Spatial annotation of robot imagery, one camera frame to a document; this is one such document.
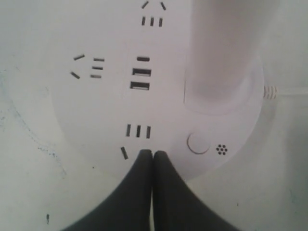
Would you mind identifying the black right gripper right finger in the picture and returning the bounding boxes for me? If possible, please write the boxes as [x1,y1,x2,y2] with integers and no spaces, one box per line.
[153,151,238,231]

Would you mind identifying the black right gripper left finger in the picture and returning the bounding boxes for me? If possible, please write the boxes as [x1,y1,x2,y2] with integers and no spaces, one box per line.
[64,149,153,231]

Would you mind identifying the white plug with cable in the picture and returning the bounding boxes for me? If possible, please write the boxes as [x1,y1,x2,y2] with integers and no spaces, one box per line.
[263,84,308,100]

